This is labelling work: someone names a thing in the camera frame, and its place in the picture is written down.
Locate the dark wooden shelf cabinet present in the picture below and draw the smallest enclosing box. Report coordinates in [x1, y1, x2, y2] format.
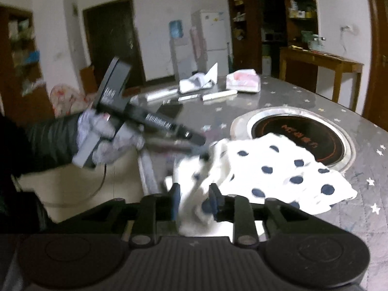
[227, 0, 319, 77]

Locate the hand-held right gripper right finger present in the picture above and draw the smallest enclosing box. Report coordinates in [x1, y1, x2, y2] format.
[209, 183, 338, 247]

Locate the long white tube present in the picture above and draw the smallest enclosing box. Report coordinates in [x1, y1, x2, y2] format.
[130, 86, 179, 104]

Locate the water dispenser with blue bottle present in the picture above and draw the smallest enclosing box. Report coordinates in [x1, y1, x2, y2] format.
[168, 20, 196, 81]

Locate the white refrigerator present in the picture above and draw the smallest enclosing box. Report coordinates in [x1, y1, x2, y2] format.
[190, 10, 229, 74]

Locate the wooden side table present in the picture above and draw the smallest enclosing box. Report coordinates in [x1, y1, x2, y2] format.
[278, 46, 364, 111]

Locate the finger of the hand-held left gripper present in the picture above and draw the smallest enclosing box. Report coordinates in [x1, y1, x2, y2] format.
[177, 127, 207, 146]
[145, 137, 210, 162]

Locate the crumpled white paper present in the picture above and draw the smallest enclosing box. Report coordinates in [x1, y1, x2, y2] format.
[178, 63, 219, 95]

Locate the cardboard box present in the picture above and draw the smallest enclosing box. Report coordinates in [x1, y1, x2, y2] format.
[79, 65, 99, 95]

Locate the brown wooden door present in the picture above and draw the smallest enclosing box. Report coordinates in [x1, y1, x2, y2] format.
[363, 0, 388, 129]

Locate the wall socket with cable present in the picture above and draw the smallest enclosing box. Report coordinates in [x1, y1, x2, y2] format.
[340, 24, 359, 53]

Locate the person's left hand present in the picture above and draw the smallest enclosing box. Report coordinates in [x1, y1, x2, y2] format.
[76, 109, 146, 166]

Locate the white polka dot garment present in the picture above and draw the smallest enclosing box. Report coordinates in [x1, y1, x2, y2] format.
[165, 133, 359, 237]

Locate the dark doorway door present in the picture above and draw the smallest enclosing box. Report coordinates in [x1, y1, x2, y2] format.
[82, 0, 146, 89]

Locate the pink tissue pack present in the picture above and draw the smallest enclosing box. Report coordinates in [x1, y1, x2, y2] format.
[226, 69, 261, 93]

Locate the person's torso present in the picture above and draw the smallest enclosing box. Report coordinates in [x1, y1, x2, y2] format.
[0, 171, 58, 234]

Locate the floral cushioned chair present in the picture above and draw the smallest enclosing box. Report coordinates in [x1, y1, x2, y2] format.
[50, 84, 96, 119]

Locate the white stick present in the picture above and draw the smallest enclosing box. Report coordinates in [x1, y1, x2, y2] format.
[202, 89, 238, 101]

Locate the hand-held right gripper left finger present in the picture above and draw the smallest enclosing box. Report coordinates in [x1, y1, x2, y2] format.
[57, 183, 182, 247]

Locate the wooden bookshelf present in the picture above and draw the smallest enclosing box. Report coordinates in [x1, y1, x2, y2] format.
[0, 4, 47, 119]

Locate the round black induction cooktop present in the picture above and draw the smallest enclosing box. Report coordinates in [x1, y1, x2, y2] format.
[246, 113, 357, 174]

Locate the person's left forearm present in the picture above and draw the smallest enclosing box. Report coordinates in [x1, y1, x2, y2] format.
[0, 114, 83, 180]

